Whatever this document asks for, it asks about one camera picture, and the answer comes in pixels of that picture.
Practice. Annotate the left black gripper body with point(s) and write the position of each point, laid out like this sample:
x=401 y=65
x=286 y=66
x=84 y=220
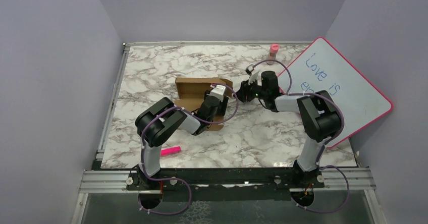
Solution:
x=221 y=108

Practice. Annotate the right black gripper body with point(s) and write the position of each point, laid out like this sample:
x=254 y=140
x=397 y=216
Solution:
x=260 y=93

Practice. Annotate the brown cardboard box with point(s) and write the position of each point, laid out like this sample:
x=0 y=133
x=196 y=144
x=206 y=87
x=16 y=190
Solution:
x=191 y=95

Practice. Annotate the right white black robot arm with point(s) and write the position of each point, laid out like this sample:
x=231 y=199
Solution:
x=322 y=120

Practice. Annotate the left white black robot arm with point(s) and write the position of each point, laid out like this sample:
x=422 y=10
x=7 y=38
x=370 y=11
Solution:
x=158 y=123

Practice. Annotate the pink-capped small bottle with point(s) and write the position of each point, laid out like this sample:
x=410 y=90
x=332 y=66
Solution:
x=273 y=50

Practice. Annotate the pink rectangular stick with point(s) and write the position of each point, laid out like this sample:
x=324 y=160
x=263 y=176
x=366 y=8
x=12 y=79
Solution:
x=170 y=151

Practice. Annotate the pink-framed whiteboard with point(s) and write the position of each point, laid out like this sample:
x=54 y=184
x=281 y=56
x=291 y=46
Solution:
x=321 y=67

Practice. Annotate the aluminium front frame rail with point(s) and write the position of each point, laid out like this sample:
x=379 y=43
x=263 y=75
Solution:
x=242 y=195

